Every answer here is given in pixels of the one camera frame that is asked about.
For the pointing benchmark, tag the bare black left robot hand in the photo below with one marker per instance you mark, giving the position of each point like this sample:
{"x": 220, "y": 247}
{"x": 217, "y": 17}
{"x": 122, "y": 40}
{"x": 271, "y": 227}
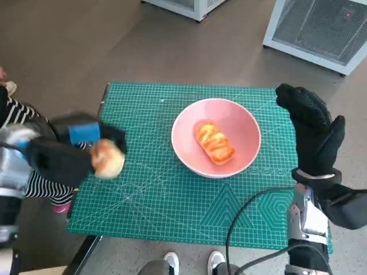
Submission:
{"x": 114, "y": 137}

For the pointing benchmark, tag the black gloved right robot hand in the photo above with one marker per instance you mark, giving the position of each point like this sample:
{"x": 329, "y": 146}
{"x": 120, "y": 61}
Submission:
{"x": 315, "y": 137}

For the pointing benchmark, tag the round toy bread bun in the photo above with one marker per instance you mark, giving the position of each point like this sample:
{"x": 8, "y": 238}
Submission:
{"x": 107, "y": 160}

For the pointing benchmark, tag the pink bowl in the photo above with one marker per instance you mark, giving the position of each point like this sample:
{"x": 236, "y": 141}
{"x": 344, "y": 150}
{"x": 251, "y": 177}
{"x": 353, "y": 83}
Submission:
{"x": 243, "y": 129}

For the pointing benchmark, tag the long braided toy bread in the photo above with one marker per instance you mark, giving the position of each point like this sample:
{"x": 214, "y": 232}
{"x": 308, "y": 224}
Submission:
{"x": 215, "y": 143}

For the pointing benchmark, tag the person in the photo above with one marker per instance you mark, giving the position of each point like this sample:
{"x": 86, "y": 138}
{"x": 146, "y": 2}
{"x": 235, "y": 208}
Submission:
{"x": 43, "y": 187}

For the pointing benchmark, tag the green cutting mat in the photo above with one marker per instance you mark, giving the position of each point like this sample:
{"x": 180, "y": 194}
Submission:
{"x": 172, "y": 206}

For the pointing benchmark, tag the pink shoe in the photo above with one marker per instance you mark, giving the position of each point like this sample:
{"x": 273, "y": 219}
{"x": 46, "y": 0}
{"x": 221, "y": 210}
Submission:
{"x": 61, "y": 209}

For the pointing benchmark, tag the large white mesh cabinet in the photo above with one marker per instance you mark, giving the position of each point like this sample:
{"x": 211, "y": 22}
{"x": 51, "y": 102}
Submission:
{"x": 312, "y": 28}

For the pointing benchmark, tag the beige shoe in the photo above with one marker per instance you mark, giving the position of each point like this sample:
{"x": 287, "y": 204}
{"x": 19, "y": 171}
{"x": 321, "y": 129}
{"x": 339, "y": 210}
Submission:
{"x": 11, "y": 87}

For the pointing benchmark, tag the black metal bar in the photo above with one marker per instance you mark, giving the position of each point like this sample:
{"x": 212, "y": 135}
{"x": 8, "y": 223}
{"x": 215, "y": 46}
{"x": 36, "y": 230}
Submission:
{"x": 86, "y": 252}

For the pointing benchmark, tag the white shoe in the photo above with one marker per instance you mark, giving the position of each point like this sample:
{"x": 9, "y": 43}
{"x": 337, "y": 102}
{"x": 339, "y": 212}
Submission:
{"x": 171, "y": 262}
{"x": 215, "y": 262}

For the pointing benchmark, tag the dark grey leg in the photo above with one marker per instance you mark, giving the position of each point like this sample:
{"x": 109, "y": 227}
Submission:
{"x": 153, "y": 269}
{"x": 226, "y": 270}

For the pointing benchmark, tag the beige box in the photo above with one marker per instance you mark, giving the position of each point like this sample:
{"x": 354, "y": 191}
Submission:
{"x": 48, "y": 270}

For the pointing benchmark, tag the small white mesh cabinet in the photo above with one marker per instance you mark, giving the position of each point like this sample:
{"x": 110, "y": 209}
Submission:
{"x": 186, "y": 7}

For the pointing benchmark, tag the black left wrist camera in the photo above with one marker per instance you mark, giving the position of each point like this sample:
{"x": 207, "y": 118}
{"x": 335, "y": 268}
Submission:
{"x": 63, "y": 163}

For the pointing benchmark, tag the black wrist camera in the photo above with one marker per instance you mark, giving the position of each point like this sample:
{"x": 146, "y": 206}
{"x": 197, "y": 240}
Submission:
{"x": 63, "y": 163}
{"x": 347, "y": 206}

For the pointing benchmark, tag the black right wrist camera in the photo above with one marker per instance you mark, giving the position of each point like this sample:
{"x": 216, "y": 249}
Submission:
{"x": 347, "y": 206}

